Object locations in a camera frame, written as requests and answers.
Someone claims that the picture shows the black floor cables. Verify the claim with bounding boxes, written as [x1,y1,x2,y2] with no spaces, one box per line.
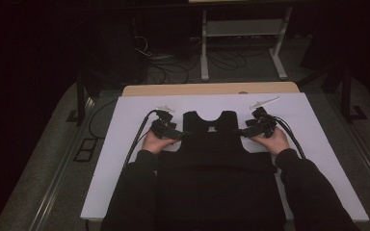
[146,47,249,85]

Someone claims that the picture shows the thin black floor cable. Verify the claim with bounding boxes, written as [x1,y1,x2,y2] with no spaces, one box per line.
[88,99,119,141]

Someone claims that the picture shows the black tank top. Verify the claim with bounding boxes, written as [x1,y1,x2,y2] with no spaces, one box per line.
[152,110,287,231]

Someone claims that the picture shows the white metal stand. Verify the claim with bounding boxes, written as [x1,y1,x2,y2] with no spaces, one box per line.
[200,6,294,82]

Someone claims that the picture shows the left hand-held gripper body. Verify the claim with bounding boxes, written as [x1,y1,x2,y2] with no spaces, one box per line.
[149,105,183,141]

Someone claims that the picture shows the black metal stand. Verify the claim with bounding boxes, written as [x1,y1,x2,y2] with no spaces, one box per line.
[297,62,369,123]
[66,70,102,126]

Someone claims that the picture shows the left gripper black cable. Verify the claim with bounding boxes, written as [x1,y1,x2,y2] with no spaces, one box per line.
[121,109,160,171]

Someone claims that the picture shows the white table mat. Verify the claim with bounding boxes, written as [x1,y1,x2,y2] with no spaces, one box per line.
[80,92,370,223]

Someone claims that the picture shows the person's right hand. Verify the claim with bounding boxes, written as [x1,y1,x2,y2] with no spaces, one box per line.
[250,126,291,157]

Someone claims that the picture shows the person's left hand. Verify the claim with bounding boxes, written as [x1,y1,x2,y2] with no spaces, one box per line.
[141,129,179,156]

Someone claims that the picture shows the white thin cable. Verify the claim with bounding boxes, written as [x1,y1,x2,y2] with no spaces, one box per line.
[133,34,152,58]

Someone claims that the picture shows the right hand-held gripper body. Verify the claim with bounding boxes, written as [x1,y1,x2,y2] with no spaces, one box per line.
[244,95,281,140]

